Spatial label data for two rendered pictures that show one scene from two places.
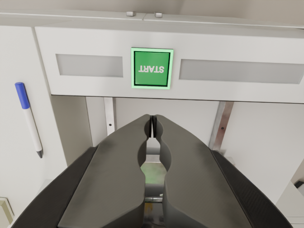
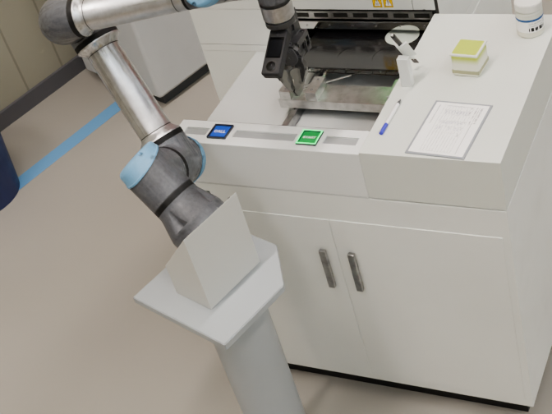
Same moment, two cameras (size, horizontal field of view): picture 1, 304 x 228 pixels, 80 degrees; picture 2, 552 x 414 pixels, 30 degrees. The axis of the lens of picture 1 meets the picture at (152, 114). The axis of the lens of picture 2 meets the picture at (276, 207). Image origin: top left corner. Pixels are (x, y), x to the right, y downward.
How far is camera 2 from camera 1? 2.41 m
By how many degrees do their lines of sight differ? 29
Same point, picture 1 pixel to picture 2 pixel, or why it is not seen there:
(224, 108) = not seen: hidden behind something
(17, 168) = (425, 94)
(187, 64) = (291, 140)
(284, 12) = (153, 363)
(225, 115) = not seen: hidden behind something
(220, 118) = not seen: hidden behind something
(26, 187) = (431, 82)
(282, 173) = (236, 94)
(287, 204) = (231, 63)
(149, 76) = (311, 135)
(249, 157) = (265, 108)
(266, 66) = (251, 137)
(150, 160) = (348, 104)
